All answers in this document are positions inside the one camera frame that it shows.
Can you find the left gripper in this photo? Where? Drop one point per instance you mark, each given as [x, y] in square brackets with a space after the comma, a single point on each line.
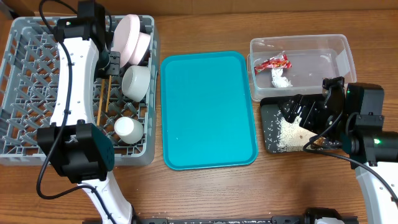
[104, 73]

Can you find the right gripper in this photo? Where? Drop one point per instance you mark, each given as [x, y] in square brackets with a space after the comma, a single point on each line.
[308, 112]

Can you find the wooden chopstick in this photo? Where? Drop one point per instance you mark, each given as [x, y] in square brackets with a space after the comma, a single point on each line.
[108, 93]
[100, 102]

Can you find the white tissue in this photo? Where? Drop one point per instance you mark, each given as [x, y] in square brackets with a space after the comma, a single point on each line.
[278, 80]

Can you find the rice grains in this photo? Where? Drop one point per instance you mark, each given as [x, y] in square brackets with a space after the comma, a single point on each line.
[279, 135]

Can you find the grey round bowl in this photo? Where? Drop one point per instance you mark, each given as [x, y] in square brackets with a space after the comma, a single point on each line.
[135, 82]

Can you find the dark food scrap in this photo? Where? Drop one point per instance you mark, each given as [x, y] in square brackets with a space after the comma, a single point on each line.
[306, 139]

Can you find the large white plate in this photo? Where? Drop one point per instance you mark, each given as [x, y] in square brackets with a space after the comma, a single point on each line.
[125, 37]

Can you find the red snack wrapper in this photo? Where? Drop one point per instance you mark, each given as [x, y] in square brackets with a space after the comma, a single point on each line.
[278, 61]

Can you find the small pink bowl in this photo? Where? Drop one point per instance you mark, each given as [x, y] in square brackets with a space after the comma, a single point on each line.
[141, 49]

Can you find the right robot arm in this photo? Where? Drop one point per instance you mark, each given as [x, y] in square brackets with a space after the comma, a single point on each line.
[347, 123]

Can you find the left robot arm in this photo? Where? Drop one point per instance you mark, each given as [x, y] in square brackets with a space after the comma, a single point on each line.
[73, 144]

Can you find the black plastic tray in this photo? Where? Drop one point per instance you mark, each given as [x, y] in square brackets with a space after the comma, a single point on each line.
[327, 144]

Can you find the clear plastic bin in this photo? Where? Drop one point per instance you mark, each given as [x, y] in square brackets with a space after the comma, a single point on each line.
[313, 58]

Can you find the grey plastic dish rack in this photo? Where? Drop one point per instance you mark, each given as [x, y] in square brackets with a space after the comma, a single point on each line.
[29, 81]

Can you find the teal serving tray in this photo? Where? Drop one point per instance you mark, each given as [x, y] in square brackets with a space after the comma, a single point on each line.
[206, 108]

